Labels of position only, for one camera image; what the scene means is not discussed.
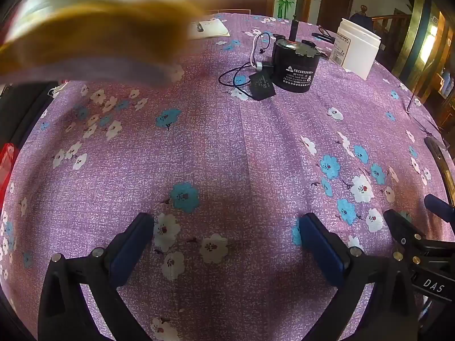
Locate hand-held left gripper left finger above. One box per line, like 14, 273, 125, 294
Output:
37, 212, 155, 341

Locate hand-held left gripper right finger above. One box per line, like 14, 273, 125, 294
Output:
299, 212, 418, 341

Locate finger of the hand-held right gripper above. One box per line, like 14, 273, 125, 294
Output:
425, 194, 455, 217
383, 209, 427, 256

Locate yellow cardboard box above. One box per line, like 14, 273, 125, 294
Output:
0, 0, 214, 86

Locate black phone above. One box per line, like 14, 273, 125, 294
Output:
424, 137, 455, 207

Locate thin-rimmed eyeglasses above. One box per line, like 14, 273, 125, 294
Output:
407, 96, 450, 150

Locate purple floral tablecloth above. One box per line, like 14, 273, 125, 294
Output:
0, 12, 455, 341

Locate red plastic bag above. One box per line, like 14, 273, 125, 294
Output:
0, 143, 20, 199

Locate gold pillar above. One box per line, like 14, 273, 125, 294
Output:
402, 0, 455, 103

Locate white plastic jar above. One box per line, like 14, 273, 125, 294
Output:
330, 18, 382, 80

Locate black capacitor block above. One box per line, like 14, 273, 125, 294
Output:
248, 72, 277, 100

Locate black leather sofa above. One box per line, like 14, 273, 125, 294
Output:
0, 82, 57, 150

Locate black electric motor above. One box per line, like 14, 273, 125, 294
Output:
271, 14, 322, 93

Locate wooden stair railing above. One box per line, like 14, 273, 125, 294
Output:
361, 5, 409, 45

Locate black sunglasses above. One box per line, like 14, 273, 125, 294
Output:
312, 25, 336, 43

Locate brown wooden door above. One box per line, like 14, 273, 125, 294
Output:
317, 0, 357, 34

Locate white notebook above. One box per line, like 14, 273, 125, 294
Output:
188, 19, 231, 39

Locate brick-pattern wooden counter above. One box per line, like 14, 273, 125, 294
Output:
204, 0, 268, 16

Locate black motor cable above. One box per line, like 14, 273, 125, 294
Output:
218, 62, 274, 96

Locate white motor cable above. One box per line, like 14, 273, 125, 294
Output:
252, 32, 272, 70

